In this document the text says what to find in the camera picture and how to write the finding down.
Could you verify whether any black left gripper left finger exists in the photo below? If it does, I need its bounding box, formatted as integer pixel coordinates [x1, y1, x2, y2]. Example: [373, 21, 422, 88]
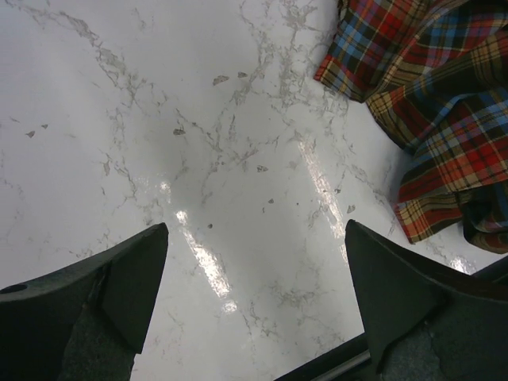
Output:
[1, 223, 167, 380]

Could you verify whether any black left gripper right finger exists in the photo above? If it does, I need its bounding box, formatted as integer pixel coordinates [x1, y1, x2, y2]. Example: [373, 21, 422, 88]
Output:
[345, 220, 507, 380]

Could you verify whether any plaid long sleeve shirt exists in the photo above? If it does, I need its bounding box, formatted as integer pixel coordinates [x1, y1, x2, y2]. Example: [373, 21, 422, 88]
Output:
[314, 1, 507, 254]

